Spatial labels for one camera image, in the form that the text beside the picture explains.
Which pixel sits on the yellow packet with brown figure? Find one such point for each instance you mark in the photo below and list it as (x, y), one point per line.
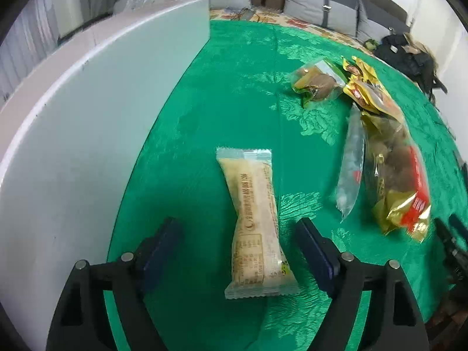
(356, 68)

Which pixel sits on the plain yellow snack packet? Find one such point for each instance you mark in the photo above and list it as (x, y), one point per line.
(373, 97)

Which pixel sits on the white board panel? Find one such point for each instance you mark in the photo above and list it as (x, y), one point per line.
(73, 135)

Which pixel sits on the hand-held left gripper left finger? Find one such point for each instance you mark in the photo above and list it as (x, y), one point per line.
(161, 254)

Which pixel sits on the small green bag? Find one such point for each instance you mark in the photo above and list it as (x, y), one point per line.
(371, 44)

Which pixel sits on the black jacket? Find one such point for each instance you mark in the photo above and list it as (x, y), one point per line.
(404, 58)

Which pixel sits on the cream bread snack packet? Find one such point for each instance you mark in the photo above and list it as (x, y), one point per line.
(252, 219)

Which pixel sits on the gold and red snack packet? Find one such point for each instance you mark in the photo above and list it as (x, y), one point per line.
(398, 175)

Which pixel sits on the floral bed sheet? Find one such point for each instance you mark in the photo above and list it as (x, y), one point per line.
(318, 29)

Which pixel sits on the grey curtain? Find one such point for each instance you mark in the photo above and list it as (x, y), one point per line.
(25, 47)

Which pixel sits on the green label drumstick packet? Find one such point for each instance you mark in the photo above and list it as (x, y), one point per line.
(318, 82)

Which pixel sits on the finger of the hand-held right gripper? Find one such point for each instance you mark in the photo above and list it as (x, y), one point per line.
(448, 241)

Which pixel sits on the clear plastic snack packet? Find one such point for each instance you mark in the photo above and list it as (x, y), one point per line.
(351, 168)

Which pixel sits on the beige garment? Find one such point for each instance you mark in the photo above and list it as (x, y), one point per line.
(416, 46)

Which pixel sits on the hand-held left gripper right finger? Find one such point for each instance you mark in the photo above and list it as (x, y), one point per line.
(316, 254)

